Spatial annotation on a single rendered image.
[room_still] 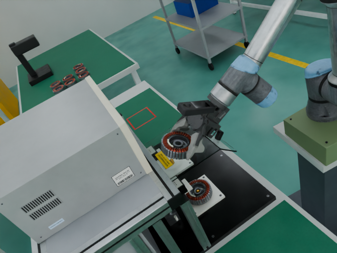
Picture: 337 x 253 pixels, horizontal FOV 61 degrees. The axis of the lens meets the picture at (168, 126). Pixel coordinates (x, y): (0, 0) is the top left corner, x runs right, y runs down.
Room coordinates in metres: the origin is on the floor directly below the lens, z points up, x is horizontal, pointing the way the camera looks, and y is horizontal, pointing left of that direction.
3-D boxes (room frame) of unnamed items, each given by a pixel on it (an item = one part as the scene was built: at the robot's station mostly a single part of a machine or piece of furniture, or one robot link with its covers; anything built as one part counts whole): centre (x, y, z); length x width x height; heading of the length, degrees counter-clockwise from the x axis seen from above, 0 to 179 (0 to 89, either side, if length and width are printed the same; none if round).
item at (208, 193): (0.76, 0.00, 0.80); 0.11 x 0.11 x 0.04
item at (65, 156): (0.82, 0.34, 1.22); 0.44 x 0.39 x 0.20; 13
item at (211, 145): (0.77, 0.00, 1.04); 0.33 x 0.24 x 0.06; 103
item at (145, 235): (0.82, 0.27, 0.92); 0.66 x 0.01 x 0.30; 13
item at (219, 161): (0.88, 0.04, 0.76); 0.64 x 0.47 x 0.02; 13
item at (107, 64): (3.15, 0.77, 0.37); 1.85 x 1.10 x 0.75; 13
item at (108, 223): (0.81, 0.34, 1.09); 0.68 x 0.44 x 0.05; 13
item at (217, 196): (0.76, 0.00, 0.78); 0.15 x 0.15 x 0.01; 13
